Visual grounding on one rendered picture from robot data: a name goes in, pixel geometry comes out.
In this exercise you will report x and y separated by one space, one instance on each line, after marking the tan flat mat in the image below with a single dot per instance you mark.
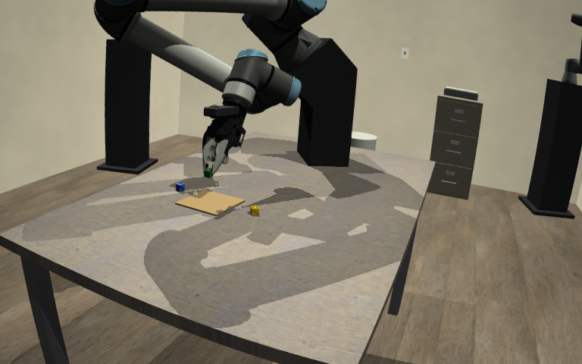
210 202

